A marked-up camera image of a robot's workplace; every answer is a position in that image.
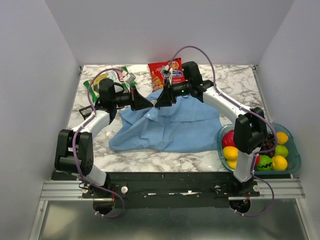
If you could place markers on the dark purple grape bunch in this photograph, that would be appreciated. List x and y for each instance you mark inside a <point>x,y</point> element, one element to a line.
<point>269,142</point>

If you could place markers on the red apple toy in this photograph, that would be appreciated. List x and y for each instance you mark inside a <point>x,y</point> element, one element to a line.
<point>257,160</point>

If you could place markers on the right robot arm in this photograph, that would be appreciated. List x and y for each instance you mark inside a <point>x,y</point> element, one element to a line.
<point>250,126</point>

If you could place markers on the green chips bag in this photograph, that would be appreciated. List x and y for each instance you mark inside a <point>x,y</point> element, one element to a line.
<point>115,76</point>

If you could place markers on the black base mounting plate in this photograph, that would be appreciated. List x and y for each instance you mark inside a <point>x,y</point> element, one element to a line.
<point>169,190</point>

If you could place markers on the teal plastic fruit container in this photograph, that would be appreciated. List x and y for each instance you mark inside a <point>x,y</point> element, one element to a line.
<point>293,158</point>

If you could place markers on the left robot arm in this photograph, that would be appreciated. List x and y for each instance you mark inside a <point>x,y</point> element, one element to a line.
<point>74,150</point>

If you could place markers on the yellow lemon back right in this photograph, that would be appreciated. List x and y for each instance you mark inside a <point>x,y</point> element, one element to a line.
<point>282,137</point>

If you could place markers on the light blue shirt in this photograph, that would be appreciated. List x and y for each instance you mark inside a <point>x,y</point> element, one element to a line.
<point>188,126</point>

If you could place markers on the yellow lemon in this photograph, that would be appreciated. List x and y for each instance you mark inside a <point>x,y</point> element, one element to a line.
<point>232,164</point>
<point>230,153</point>
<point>282,137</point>
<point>279,163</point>

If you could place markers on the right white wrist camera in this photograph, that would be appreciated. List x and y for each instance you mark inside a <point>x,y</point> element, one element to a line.
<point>167,73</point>

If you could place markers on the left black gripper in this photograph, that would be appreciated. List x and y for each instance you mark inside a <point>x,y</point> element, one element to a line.
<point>137,101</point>

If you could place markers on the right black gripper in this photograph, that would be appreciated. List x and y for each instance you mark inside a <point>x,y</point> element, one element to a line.
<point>164,99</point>

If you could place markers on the yellow lemon upper left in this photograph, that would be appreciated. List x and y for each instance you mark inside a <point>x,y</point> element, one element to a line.
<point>230,153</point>

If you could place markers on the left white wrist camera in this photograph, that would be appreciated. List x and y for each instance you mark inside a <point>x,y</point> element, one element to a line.
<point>130,79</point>

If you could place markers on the aluminium rail frame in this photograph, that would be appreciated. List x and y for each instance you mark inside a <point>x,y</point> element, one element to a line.
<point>68,190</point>

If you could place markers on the green lime lower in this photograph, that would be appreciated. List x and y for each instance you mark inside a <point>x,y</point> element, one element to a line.
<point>265,163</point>

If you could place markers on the yellow lemon lower left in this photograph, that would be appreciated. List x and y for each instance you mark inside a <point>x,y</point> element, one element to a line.
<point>232,164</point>

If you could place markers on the yellow lemon front right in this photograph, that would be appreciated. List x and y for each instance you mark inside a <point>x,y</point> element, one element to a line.
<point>279,163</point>

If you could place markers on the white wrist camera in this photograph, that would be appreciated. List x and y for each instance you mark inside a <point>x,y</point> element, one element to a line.
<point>130,79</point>
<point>167,73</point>

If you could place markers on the green lime upper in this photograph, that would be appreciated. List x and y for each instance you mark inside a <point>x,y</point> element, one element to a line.
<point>281,150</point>

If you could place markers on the green lime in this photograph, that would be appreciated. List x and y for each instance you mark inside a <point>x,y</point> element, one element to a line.
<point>265,163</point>
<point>281,150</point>

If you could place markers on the red dragon fruit toy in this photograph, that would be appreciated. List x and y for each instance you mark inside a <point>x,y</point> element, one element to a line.
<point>228,139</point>

